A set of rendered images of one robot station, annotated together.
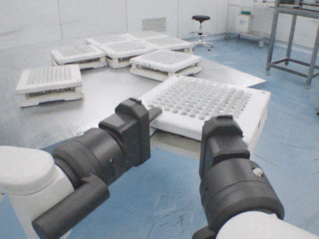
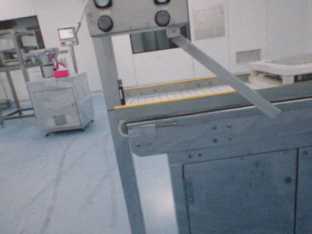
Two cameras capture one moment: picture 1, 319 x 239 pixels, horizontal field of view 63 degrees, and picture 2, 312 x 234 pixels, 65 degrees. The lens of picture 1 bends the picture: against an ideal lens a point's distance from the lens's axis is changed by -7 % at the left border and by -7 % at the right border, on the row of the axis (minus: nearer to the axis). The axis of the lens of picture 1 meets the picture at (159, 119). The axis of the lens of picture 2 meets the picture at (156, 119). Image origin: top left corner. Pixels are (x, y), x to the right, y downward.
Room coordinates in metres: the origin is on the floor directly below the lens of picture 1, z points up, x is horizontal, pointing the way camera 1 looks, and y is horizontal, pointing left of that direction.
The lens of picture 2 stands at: (-0.80, -0.35, 1.01)
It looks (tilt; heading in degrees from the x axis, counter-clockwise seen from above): 17 degrees down; 312
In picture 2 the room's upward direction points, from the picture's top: 8 degrees counter-clockwise
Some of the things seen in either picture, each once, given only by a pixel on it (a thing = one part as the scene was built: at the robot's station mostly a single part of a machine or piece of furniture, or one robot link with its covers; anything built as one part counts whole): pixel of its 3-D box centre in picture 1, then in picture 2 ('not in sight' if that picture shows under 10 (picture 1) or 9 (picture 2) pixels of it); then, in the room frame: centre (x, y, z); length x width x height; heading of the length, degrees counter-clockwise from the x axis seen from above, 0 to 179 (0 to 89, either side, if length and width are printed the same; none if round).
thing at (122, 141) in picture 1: (111, 147); not in sight; (0.36, 0.08, 1.03); 0.12 x 0.10 x 0.13; 144
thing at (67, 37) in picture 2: not in sight; (71, 50); (2.36, -2.30, 1.07); 0.23 x 0.10 x 0.62; 37
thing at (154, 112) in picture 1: (147, 114); not in sight; (0.43, 0.02, 1.05); 0.06 x 0.03 x 0.02; 144
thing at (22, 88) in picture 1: (50, 77); not in sight; (1.03, 0.44, 0.92); 0.25 x 0.24 x 0.02; 108
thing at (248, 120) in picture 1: (202, 103); not in sight; (0.52, -0.09, 1.03); 0.25 x 0.24 x 0.02; 62
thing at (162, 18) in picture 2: not in sight; (162, 15); (-0.46, -0.79, 1.06); 0.03 x 0.03 x 0.04; 42
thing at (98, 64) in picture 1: (77, 61); not in sight; (1.41, 0.44, 0.87); 0.24 x 0.24 x 0.02; 30
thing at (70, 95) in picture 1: (52, 88); not in sight; (1.03, 0.44, 0.87); 0.24 x 0.24 x 0.02; 18
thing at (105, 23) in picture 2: not in sight; (103, 20); (-0.37, -0.71, 1.07); 0.03 x 0.02 x 0.04; 42
